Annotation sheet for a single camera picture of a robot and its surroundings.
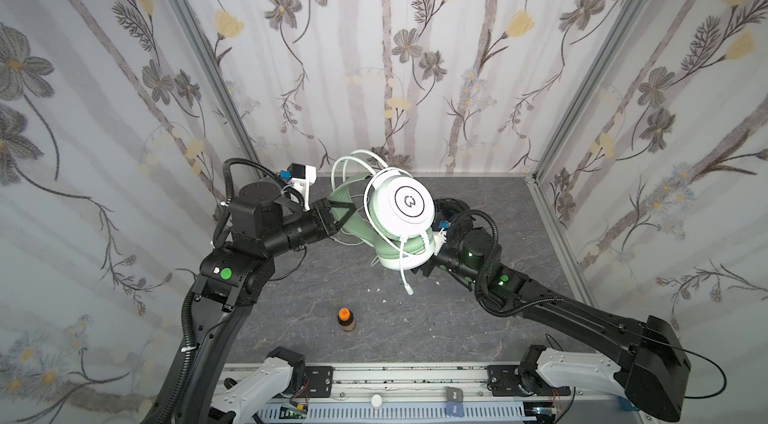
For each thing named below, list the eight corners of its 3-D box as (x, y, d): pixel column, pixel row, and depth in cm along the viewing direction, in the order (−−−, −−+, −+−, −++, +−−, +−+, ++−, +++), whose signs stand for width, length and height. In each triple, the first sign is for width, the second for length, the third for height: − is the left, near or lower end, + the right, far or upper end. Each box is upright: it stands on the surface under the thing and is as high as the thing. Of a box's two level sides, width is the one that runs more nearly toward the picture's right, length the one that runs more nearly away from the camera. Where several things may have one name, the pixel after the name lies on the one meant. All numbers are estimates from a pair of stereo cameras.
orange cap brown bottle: (341, 332, 84) (336, 320, 76) (342, 320, 86) (338, 307, 79) (355, 332, 84) (351, 320, 76) (355, 320, 86) (352, 307, 79)
